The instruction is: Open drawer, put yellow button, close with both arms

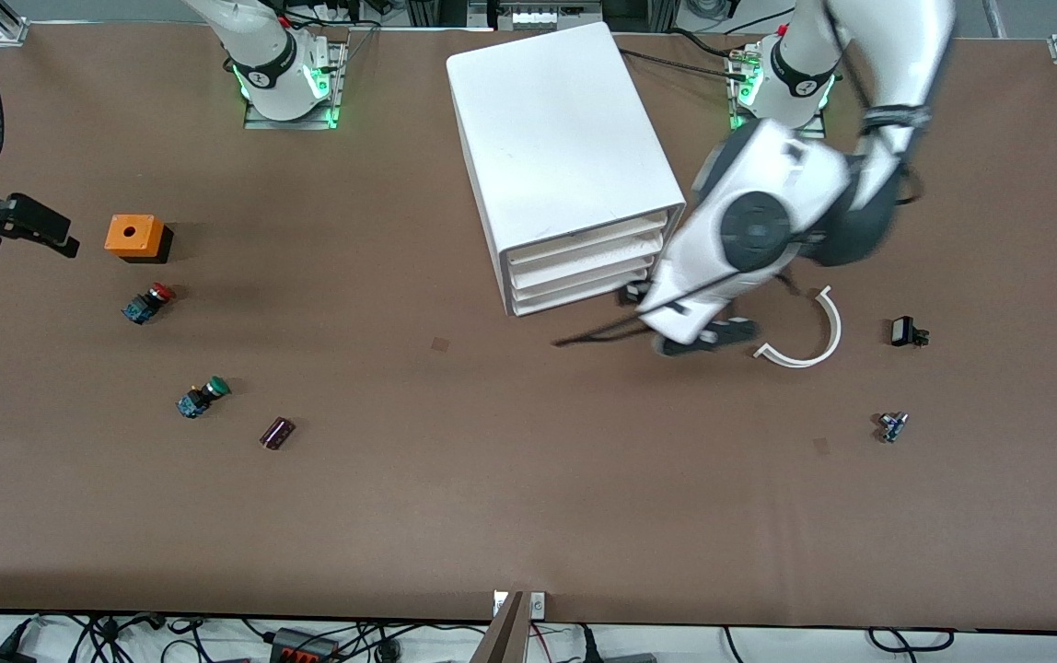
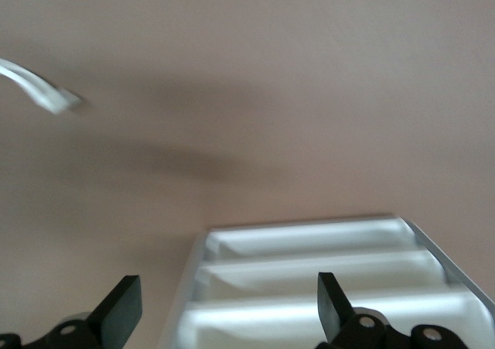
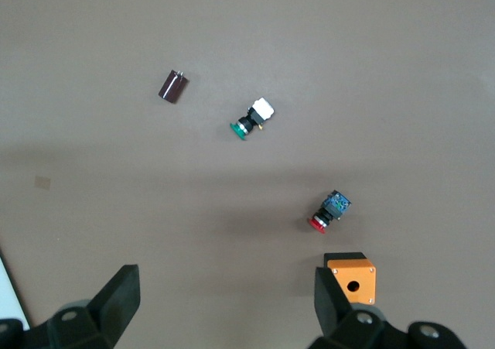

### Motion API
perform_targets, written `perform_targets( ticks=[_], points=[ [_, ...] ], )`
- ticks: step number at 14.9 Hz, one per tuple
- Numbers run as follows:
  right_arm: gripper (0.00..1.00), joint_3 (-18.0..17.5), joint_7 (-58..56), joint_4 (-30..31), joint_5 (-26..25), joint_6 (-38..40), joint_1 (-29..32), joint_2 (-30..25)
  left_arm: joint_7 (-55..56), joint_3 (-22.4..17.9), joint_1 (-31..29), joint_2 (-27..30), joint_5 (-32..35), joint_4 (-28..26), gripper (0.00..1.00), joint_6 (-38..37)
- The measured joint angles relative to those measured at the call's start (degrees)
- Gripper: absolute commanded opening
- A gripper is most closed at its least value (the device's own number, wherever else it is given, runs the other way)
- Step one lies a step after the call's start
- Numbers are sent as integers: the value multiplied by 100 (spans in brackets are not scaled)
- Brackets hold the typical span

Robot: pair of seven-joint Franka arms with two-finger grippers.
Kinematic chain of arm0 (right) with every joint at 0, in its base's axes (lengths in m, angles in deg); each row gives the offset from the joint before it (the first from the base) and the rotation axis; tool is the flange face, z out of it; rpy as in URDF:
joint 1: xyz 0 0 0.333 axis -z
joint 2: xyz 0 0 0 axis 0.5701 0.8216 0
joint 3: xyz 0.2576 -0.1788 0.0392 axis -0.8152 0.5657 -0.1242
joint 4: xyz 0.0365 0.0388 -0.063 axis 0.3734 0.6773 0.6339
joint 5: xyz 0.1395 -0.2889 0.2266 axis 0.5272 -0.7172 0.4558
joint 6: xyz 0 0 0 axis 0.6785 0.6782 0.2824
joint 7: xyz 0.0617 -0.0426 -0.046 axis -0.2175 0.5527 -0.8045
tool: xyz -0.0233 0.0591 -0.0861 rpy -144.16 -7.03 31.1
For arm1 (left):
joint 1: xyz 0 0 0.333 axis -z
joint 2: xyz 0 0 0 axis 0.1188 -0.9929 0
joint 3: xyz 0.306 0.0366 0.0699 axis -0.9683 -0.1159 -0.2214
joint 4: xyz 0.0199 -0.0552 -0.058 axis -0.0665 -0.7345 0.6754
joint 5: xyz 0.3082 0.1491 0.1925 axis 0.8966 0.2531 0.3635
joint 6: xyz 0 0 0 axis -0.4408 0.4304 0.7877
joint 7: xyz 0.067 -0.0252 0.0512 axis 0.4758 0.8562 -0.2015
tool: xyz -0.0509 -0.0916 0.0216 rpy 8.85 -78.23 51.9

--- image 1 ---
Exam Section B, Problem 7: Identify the red push button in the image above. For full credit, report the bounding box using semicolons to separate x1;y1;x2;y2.
122;283;176;325

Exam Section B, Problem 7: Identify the green push button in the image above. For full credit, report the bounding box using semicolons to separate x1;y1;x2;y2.
176;376;231;420

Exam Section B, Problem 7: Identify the orange box with hole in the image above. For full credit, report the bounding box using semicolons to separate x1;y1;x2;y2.
105;215;173;265

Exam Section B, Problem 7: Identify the white curved plastic piece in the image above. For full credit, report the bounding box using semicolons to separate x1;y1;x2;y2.
754;285;843;369

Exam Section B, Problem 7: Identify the brown table mat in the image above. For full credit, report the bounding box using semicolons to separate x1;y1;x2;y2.
0;20;1057;634

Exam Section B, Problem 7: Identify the white power strip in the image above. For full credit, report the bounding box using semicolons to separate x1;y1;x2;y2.
492;0;605;34

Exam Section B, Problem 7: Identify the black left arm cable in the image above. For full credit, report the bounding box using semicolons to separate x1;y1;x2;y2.
552;0;931;349

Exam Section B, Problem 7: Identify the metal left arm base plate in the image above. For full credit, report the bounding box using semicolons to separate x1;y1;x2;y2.
728;51;827;139

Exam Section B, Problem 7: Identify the black cable to base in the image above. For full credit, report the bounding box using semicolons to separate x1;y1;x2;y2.
621;46;755;86

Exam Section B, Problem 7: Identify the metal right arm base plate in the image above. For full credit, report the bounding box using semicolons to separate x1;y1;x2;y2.
243;41;346;131

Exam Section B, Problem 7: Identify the brown camera post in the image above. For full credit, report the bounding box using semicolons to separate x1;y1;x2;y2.
469;591;529;663

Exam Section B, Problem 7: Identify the black looped floor cable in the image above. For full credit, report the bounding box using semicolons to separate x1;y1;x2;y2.
867;628;957;655

